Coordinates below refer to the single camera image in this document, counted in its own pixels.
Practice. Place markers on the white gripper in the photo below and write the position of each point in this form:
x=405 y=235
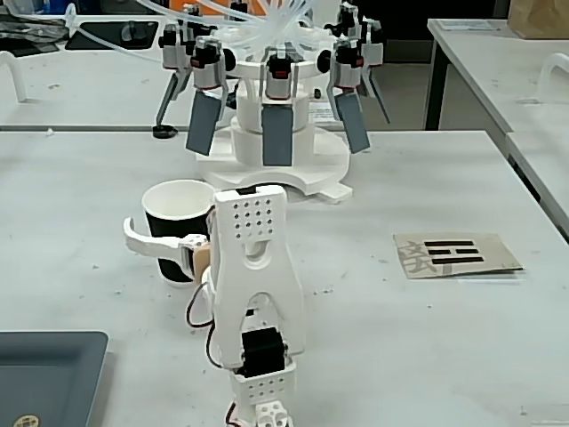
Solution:
x=156 y=244

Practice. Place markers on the black paper cup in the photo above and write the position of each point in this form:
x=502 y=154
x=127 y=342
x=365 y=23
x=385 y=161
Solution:
x=175 y=213

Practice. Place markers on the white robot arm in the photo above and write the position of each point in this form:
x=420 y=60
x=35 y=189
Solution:
x=255 y=276

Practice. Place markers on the small black cap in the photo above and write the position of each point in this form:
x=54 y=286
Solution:
x=162 y=131

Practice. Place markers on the white machine with grey paddles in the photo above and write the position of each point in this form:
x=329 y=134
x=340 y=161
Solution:
x=249 y=107

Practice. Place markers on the grey plastic tray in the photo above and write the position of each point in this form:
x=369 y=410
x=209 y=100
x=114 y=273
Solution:
x=44 y=373

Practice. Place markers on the small white printed label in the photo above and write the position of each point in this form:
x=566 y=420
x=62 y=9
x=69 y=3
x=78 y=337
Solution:
x=321 y=112

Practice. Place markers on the round gold sticker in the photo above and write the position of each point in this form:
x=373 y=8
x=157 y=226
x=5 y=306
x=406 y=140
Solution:
x=26 y=421

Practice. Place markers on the black mat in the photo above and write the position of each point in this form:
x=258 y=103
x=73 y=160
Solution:
x=102 y=35

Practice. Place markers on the clear tube bundle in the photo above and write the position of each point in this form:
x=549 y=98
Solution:
x=271 y=26

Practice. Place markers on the orange box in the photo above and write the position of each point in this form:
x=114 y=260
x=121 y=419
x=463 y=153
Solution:
x=186 y=4

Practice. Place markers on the dark clutter pile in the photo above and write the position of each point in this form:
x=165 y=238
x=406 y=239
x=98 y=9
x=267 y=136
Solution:
x=31 y=31

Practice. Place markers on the printed cardboard card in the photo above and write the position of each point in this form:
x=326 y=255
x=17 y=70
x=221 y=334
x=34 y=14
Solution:
x=458 y=255

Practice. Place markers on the black table leg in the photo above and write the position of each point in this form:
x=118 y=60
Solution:
x=435 y=89

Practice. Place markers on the white paper sheet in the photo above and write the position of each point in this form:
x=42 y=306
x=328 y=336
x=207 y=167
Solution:
x=471 y=25

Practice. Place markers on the brown paper bag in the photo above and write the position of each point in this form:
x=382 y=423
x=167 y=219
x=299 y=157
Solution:
x=538 y=18

